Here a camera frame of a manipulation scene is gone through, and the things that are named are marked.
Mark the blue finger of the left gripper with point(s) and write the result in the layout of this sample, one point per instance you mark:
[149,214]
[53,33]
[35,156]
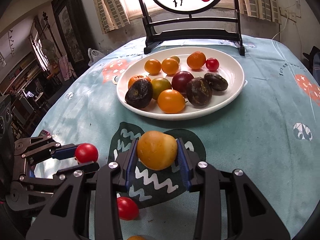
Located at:
[64,152]

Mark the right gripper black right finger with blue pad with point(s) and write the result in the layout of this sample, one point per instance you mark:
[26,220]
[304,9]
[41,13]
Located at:
[249,214]

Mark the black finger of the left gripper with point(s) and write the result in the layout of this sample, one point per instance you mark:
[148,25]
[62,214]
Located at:
[85,168]

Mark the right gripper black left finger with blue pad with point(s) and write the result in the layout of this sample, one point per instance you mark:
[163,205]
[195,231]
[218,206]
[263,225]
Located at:
[69,205]

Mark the pale orange round fruit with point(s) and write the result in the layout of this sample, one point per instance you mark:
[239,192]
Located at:
[157,150]

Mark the large yellow-orange fruit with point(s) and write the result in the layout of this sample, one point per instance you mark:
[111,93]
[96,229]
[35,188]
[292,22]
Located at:
[171,101]

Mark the dark purple wrinkled fruit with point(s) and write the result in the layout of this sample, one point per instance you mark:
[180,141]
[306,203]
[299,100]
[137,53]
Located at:
[198,91]

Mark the yellow-brown fruit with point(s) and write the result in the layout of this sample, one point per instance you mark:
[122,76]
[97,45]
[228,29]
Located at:
[136,237]

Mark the black phone on gripper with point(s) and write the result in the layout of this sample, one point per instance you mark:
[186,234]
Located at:
[6,133]

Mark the white plastic bag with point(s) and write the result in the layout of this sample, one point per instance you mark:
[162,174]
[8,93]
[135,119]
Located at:
[94,56]

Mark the yellow-green fruit on plate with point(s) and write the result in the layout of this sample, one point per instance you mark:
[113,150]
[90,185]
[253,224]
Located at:
[159,85]

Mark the orange mandarin on plate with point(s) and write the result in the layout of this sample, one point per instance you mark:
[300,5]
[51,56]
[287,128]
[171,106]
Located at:
[135,78]

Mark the dark red plum on plate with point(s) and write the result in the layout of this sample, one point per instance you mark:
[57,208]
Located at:
[180,80]

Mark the smooth orange fruit left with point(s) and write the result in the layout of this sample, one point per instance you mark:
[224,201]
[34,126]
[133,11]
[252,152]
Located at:
[152,66]

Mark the smooth orange fruit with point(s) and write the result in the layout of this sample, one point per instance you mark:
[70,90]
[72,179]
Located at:
[152,66]
[169,66]

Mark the dark wrinkled fruit on plate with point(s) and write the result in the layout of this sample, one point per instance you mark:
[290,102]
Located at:
[216,81]

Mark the small yellow-green fruit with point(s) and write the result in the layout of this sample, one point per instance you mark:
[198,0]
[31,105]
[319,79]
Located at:
[176,58]

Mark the textured orange mandarin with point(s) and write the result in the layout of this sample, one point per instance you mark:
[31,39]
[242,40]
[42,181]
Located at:
[196,60]

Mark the striped window curtain left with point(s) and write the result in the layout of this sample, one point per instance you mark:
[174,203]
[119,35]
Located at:
[111,15]

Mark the white oval plate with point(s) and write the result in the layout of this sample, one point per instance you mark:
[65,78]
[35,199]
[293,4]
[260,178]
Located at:
[230,69]

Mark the dark framed wall painting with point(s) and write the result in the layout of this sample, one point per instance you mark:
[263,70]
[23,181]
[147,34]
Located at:
[74,32]

